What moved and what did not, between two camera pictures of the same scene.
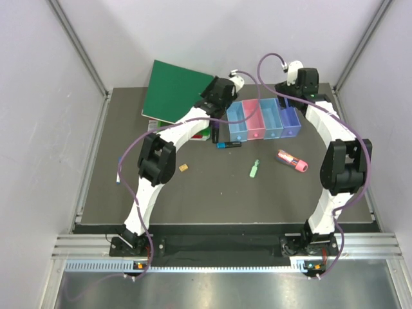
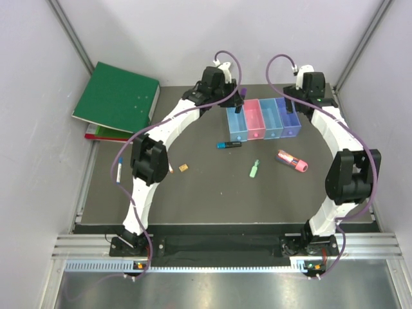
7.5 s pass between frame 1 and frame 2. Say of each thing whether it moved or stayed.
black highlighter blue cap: stayed
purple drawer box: stayed
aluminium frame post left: stayed
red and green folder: moved
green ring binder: moved
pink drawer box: stayed
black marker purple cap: moved
